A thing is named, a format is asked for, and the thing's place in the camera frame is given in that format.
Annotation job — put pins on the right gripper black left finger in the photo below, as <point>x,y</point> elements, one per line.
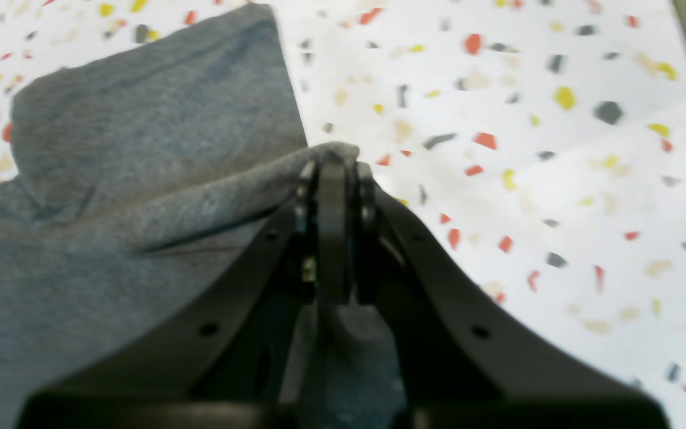
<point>220,361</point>

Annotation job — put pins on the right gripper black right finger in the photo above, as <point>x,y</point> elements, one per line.
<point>465,362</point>

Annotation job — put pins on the grey t-shirt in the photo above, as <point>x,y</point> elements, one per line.
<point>142,177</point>

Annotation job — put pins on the terrazzo patterned tablecloth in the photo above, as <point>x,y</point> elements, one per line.
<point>543,143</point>

